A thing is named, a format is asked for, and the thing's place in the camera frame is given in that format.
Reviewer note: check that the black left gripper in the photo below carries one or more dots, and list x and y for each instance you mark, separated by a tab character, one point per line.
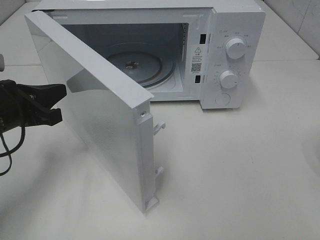
13	106

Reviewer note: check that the white microwave door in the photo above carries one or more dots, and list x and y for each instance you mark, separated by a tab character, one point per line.
108	110

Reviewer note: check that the round white door-release button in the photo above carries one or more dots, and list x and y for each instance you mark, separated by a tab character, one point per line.
223	99

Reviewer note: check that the white timer knob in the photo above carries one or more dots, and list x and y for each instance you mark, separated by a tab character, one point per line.
228	79

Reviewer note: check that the glass microwave turntable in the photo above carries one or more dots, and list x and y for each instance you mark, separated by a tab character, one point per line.
144	68

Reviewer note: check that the white microwave oven body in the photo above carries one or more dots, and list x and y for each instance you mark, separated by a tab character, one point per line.
193	33

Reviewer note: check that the upper white power knob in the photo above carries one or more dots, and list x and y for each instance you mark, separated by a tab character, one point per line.
235	48

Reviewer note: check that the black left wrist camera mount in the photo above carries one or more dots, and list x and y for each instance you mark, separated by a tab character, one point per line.
38	102

